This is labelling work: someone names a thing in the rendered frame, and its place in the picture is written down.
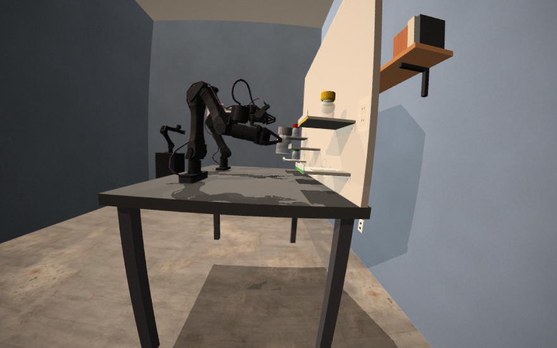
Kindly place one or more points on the clear bottle with yellow cap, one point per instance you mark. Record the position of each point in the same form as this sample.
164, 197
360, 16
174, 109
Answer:
327, 107

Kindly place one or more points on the white bottle with grey cap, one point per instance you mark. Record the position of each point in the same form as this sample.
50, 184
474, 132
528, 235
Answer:
283, 148

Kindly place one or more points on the large beige wall panel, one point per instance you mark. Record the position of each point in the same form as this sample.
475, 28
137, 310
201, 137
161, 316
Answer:
348, 63

